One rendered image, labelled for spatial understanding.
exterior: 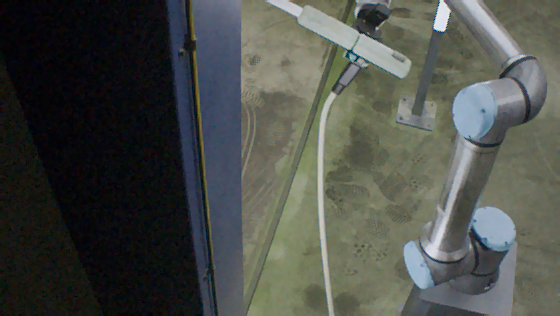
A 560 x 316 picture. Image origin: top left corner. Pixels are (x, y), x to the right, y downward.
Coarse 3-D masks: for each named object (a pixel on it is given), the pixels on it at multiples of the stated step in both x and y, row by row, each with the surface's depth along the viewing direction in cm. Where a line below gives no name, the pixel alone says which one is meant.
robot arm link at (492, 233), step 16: (480, 208) 194; (496, 208) 195; (480, 224) 190; (496, 224) 191; (512, 224) 191; (480, 240) 187; (496, 240) 187; (512, 240) 188; (480, 256) 189; (496, 256) 190; (480, 272) 198
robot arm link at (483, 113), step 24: (480, 96) 142; (504, 96) 143; (528, 96) 144; (456, 120) 150; (480, 120) 142; (504, 120) 144; (456, 144) 157; (480, 144) 149; (456, 168) 159; (480, 168) 155; (456, 192) 164; (480, 192) 163; (456, 216) 169; (432, 240) 182; (456, 240) 177; (408, 264) 195; (432, 264) 184; (456, 264) 183
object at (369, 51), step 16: (272, 0) 162; (304, 16) 161; (320, 16) 163; (320, 32) 163; (336, 32) 162; (352, 32) 164; (368, 48) 163; (384, 48) 165; (352, 64) 170; (384, 64) 165; (400, 64) 164
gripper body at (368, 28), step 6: (366, 6) 179; (372, 6) 179; (360, 12) 180; (360, 18) 175; (360, 24) 173; (366, 24) 174; (372, 24) 175; (360, 30) 172; (366, 30) 173; (372, 30) 174; (378, 30) 175; (366, 36) 173; (372, 36) 173; (378, 36) 174
